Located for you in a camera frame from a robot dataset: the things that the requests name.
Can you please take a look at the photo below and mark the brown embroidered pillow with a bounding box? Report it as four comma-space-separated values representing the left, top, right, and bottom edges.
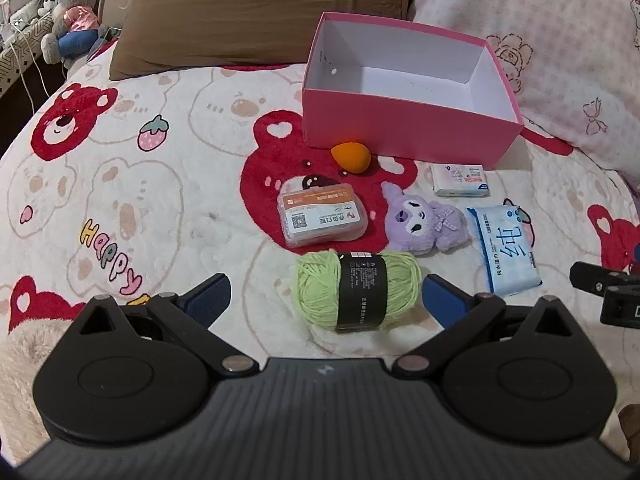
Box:
110, 0, 410, 80

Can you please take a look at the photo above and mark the green yarn ball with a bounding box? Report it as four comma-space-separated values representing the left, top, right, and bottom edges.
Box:
292, 249, 422, 333

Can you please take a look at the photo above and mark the purple plush toy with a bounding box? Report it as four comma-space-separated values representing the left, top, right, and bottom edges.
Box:
381, 182, 471, 256

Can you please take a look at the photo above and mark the blue wet wipes pack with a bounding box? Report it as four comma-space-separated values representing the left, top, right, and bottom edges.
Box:
468, 205, 541, 297

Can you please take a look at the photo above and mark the orange makeup sponge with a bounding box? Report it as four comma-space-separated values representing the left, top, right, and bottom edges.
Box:
330, 142, 372, 174

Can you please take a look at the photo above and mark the white red bear blanket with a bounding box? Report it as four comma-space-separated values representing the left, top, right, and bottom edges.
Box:
0, 41, 640, 466

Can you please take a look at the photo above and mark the pink cardboard box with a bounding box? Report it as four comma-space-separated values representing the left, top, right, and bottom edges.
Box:
302, 13, 524, 169

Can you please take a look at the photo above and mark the small white tissue pack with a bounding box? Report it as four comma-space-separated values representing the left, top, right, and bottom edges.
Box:
431, 164, 490, 197

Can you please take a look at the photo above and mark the grey plush toy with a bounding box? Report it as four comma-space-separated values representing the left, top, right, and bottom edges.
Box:
40, 0, 100, 65

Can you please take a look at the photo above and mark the clear plastic box orange label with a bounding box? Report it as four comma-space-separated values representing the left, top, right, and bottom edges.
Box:
278, 183, 369, 249

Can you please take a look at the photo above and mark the white cable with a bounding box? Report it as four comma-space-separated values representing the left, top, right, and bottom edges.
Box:
8, 19, 51, 116

